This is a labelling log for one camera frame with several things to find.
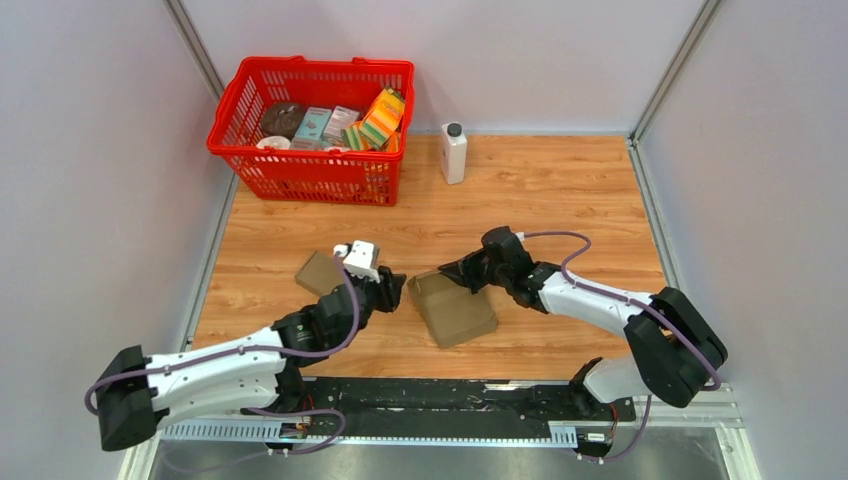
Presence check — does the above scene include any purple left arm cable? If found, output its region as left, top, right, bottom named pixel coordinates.
left=84, top=256, right=362, bottom=458

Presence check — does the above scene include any red plastic shopping basket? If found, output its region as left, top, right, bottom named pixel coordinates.
left=206, top=56, right=416, bottom=206

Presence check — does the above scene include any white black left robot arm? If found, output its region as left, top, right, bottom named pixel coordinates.
left=84, top=266, right=407, bottom=452

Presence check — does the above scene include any green striped packet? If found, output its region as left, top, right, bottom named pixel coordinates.
left=341, top=121, right=373, bottom=151

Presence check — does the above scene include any teal snack box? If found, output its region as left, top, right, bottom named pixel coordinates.
left=289, top=107, right=333, bottom=151

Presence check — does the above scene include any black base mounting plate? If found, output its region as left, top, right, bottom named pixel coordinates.
left=267, top=377, right=636, bottom=440

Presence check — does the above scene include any white round lid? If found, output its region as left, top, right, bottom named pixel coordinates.
left=256, top=135, right=291, bottom=150

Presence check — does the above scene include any grey pink snack box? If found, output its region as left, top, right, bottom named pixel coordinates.
left=322, top=106, right=361, bottom=146

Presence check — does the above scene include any brown cardboard box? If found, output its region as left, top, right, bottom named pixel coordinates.
left=294, top=251, right=344, bottom=297

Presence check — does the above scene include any aluminium frame rail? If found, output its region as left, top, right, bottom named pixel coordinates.
left=119, top=377, right=761, bottom=479

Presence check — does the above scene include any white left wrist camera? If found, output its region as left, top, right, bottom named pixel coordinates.
left=333, top=240, right=380, bottom=283

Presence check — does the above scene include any white bottle black cap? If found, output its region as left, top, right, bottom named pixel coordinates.
left=440, top=122, right=468, bottom=185

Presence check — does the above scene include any brown round bag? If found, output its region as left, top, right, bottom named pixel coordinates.
left=259, top=101, right=306, bottom=139

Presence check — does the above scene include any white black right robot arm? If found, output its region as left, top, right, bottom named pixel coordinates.
left=438, top=226, right=728, bottom=419

